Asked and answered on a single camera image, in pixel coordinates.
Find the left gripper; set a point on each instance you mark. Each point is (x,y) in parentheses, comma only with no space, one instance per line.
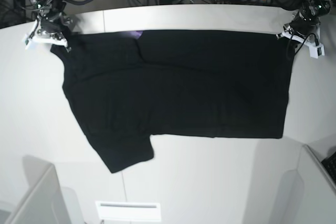
(302,25)

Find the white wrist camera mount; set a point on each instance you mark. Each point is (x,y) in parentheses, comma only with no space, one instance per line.
(312,40)
(44,41)

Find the grey partition panel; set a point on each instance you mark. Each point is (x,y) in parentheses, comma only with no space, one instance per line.
(45,201)

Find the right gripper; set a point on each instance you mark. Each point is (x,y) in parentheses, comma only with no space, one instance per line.
(53,25)

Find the black T-shirt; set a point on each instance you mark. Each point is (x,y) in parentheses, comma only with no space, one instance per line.
(123,90)

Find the white table cable slot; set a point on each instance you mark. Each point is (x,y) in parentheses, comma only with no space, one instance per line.
(129,211)

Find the black keyboard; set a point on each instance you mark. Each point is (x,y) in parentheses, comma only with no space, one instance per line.
(330,165)

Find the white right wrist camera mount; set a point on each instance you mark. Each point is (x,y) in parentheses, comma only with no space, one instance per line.
(44,41)

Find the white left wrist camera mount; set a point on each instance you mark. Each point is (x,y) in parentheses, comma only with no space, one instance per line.
(312,40)

